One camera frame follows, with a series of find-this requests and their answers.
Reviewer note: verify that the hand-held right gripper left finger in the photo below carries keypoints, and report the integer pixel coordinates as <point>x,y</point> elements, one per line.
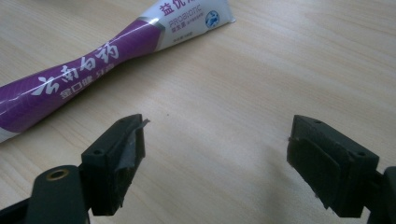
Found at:
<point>112,161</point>

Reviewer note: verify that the purple and white toothpaste tube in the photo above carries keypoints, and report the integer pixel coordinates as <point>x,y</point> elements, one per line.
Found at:
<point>93,65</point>

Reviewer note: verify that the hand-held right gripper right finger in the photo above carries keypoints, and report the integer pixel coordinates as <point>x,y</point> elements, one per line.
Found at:
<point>330,165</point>

